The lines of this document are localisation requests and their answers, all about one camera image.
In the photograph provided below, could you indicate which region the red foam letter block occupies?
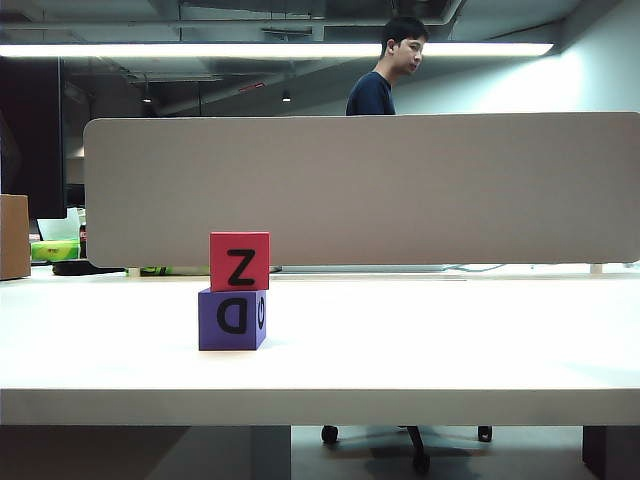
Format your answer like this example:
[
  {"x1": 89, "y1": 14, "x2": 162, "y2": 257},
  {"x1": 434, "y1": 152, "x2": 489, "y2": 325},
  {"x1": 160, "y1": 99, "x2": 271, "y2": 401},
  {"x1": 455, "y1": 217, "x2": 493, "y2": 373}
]
[{"x1": 209, "y1": 231, "x2": 271, "y2": 293}]

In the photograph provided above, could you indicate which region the purple foam letter block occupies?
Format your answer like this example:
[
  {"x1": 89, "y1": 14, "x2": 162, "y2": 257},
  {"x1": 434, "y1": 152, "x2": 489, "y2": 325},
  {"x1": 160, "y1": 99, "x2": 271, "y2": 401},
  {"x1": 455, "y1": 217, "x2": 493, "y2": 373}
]
[{"x1": 197, "y1": 287, "x2": 268, "y2": 352}]

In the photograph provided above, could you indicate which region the beige desk divider panel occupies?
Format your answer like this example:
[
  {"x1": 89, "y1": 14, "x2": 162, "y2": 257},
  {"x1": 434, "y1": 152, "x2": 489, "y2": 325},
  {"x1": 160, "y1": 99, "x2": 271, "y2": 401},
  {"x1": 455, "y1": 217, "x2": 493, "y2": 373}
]
[{"x1": 83, "y1": 111, "x2": 640, "y2": 269}]

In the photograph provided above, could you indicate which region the green packet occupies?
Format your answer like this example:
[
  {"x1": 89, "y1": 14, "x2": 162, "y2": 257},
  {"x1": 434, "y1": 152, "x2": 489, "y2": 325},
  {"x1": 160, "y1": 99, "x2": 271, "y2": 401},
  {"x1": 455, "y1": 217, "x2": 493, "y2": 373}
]
[{"x1": 139, "y1": 265, "x2": 211, "y2": 277}]

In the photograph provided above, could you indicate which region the person in dark shirt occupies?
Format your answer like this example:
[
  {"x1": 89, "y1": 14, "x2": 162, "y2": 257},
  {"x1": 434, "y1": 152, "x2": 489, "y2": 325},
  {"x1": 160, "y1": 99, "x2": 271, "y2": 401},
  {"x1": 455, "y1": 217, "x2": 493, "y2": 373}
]
[{"x1": 345, "y1": 15, "x2": 430, "y2": 117}]

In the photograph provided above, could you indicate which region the black office chair base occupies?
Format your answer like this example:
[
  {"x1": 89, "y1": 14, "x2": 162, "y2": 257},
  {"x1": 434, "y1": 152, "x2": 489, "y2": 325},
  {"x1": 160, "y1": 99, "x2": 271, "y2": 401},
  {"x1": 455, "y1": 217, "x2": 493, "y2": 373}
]
[{"x1": 321, "y1": 425, "x2": 494, "y2": 475}]

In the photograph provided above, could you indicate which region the black flat pouch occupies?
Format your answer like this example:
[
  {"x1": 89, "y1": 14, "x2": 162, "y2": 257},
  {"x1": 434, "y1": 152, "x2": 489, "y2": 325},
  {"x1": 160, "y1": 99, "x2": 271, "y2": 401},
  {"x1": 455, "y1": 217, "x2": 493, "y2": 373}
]
[{"x1": 51, "y1": 259, "x2": 126, "y2": 277}]

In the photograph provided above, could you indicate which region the white paper bag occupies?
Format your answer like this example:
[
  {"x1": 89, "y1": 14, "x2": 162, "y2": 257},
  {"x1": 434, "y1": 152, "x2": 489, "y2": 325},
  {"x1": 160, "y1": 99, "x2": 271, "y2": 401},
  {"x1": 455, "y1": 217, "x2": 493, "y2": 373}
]
[{"x1": 36, "y1": 207, "x2": 87, "y2": 243}]

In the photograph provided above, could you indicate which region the green tissue box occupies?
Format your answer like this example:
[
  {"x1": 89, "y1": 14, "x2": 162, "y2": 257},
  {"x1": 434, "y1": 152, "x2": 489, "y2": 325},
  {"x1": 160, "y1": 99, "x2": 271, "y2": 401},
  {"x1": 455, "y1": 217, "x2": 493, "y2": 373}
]
[{"x1": 30, "y1": 239, "x2": 81, "y2": 263}]

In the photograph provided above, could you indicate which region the brown cardboard box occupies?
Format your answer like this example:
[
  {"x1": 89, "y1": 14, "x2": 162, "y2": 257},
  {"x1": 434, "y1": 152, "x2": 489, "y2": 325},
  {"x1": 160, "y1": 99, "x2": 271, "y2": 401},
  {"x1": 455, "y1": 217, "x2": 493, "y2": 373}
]
[{"x1": 0, "y1": 194, "x2": 32, "y2": 281}]

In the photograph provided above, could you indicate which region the dark table leg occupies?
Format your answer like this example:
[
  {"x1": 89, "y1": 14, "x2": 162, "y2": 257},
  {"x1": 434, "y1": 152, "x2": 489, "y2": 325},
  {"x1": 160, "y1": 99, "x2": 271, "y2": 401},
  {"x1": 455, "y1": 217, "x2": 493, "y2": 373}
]
[{"x1": 582, "y1": 425, "x2": 640, "y2": 480}]

